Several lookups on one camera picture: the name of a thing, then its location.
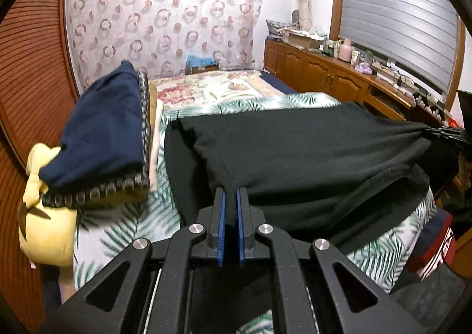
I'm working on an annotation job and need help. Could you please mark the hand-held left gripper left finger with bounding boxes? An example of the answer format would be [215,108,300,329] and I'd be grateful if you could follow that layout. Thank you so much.
[37,187,226,334]

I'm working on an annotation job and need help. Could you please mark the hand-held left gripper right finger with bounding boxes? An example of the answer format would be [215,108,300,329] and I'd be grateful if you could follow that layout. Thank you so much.
[237,187,432,334]

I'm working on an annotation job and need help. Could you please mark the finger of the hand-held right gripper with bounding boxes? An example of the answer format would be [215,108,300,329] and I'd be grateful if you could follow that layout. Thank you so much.
[431,134,472,146]
[423,126,472,136]

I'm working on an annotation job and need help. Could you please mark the black sweatshirt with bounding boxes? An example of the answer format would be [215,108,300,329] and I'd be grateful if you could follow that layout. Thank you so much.
[164,101,458,254]

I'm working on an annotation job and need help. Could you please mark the dark screen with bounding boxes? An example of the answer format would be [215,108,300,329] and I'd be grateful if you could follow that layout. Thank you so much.
[457,90,472,125]

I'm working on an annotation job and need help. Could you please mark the palm leaf blanket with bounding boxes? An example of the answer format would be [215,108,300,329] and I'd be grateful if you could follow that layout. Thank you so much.
[72,92,437,334]

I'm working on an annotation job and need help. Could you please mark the red white navy bag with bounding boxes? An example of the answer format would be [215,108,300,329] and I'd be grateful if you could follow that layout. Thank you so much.
[406,214,458,281]

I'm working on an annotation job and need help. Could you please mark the dark circle-patterned folded cloth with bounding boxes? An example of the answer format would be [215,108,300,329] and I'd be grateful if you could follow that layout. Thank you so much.
[41,70,153,207]

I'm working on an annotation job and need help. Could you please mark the grey window blind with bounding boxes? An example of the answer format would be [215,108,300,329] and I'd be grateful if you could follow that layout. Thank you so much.
[338,0,461,95]

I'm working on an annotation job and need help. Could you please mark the pink thermos flask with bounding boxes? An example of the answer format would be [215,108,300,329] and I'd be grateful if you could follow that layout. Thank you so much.
[338,38,353,61]

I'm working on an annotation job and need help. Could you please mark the floral blanket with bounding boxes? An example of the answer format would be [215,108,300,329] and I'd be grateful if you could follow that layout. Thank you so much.
[149,69,284,113]

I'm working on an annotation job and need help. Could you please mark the gold folded cloth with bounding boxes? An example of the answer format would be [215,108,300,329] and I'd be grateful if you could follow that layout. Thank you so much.
[147,81,160,124]

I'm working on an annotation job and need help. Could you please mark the navy bed sheet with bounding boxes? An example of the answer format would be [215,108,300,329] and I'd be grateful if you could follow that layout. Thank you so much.
[260,72,299,94]

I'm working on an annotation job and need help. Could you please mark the wooden sideboard cabinet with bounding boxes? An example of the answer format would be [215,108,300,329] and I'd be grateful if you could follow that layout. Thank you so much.
[263,38,461,128]

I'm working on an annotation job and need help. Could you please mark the navy folded garment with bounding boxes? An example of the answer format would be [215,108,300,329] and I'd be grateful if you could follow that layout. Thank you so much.
[39,60,145,189]

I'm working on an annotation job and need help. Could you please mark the small cardboard box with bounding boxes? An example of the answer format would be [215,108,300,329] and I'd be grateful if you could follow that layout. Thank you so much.
[186,63,218,75]

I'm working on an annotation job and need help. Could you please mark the long cardboard box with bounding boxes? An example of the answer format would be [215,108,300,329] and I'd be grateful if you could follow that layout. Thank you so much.
[283,30,327,51]

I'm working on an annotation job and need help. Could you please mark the yellow plush toy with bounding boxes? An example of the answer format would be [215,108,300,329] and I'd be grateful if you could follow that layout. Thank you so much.
[18,142,78,268]

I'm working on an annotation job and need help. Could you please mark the patterned fabric bag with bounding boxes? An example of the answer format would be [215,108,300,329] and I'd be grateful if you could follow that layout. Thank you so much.
[266,19,301,42]

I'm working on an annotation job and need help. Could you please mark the wooden louvred wardrobe door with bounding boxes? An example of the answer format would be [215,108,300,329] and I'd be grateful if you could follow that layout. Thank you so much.
[0,0,80,172]
[0,106,60,320]

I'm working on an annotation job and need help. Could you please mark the circle-patterned sheer curtain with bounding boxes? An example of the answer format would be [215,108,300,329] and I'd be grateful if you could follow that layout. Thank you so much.
[65,0,264,89]

